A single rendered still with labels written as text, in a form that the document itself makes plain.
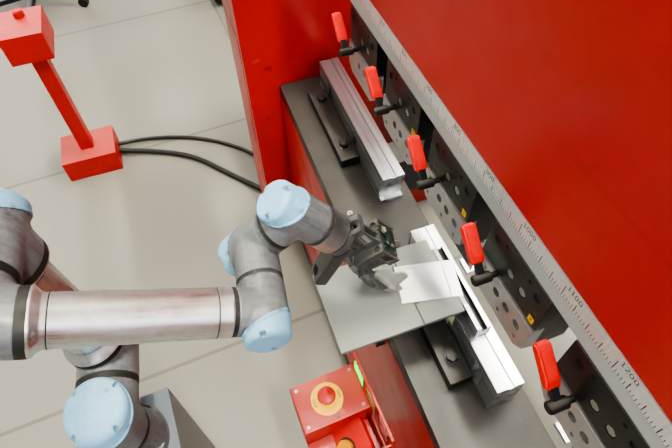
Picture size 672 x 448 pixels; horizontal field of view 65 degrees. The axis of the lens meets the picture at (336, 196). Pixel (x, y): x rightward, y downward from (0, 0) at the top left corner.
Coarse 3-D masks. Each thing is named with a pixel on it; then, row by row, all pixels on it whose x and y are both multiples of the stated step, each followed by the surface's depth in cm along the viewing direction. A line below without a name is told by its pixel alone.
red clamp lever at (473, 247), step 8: (464, 224) 80; (472, 224) 80; (464, 232) 80; (472, 232) 80; (464, 240) 81; (472, 240) 80; (472, 248) 80; (480, 248) 80; (472, 256) 80; (480, 256) 80; (472, 264) 81; (480, 264) 81; (480, 272) 81; (488, 272) 81; (496, 272) 81; (472, 280) 81; (480, 280) 80; (488, 280) 81
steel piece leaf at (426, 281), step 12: (420, 264) 112; (432, 264) 112; (408, 276) 110; (420, 276) 110; (432, 276) 110; (444, 276) 110; (408, 288) 109; (420, 288) 109; (432, 288) 109; (444, 288) 109; (408, 300) 107; (420, 300) 107
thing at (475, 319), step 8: (440, 248) 116; (448, 256) 114; (456, 272) 111; (464, 280) 110; (464, 288) 109; (464, 296) 109; (472, 296) 108; (464, 304) 107; (472, 304) 108; (464, 312) 107; (472, 312) 106; (480, 312) 105; (472, 320) 104; (480, 320) 105; (472, 328) 105; (480, 328) 103; (488, 328) 104
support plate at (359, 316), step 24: (384, 264) 113; (408, 264) 112; (336, 288) 109; (360, 288) 109; (336, 312) 106; (360, 312) 106; (384, 312) 106; (408, 312) 106; (432, 312) 106; (456, 312) 106; (336, 336) 103; (360, 336) 103; (384, 336) 103
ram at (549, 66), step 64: (384, 0) 95; (448, 0) 73; (512, 0) 60; (576, 0) 50; (640, 0) 43; (448, 64) 79; (512, 64) 63; (576, 64) 53; (640, 64) 45; (512, 128) 67; (576, 128) 55; (640, 128) 47; (512, 192) 71; (576, 192) 58; (640, 192) 49; (576, 256) 62; (640, 256) 52; (576, 320) 65; (640, 320) 54
